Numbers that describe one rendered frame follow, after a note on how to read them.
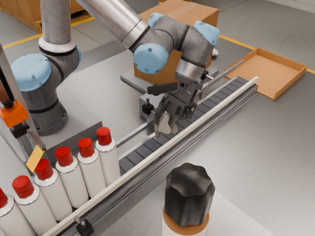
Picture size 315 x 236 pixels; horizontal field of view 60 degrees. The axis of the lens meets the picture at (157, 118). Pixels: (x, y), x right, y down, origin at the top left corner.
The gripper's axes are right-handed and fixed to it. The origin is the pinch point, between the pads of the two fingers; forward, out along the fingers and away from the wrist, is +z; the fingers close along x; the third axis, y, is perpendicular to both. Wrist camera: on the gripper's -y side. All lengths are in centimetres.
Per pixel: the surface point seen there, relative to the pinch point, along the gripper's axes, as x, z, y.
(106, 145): -23.1, 0.1, 2.6
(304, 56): 281, -55, -35
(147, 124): -2.6, -1.7, -2.7
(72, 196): -27.6, 15.1, 1.7
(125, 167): -9.0, 11.4, 0.2
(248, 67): 67, -27, -8
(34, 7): 110, 9, -307
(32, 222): -37.9, 18.2, 2.7
